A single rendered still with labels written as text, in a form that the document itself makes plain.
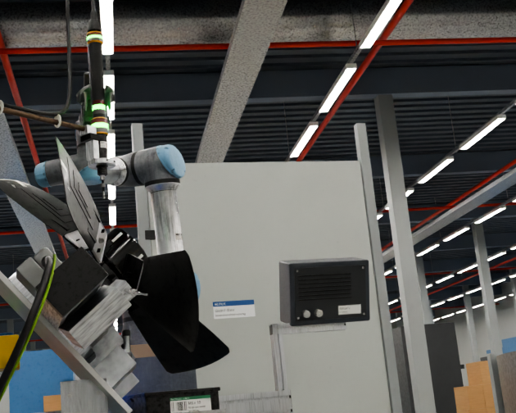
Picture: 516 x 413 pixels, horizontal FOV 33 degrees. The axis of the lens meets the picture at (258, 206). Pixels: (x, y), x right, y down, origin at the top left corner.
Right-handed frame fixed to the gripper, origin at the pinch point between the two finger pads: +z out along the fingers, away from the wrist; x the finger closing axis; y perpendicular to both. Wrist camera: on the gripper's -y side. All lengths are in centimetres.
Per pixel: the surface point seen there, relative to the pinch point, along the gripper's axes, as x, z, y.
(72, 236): 8.6, 5.1, 40.7
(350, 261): -77, -32, 44
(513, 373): -182, -122, 80
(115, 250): -0.6, 12.4, 45.9
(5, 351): 25, -34, 63
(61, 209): 10.5, -1.4, 32.3
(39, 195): 15.6, -3.6, 28.0
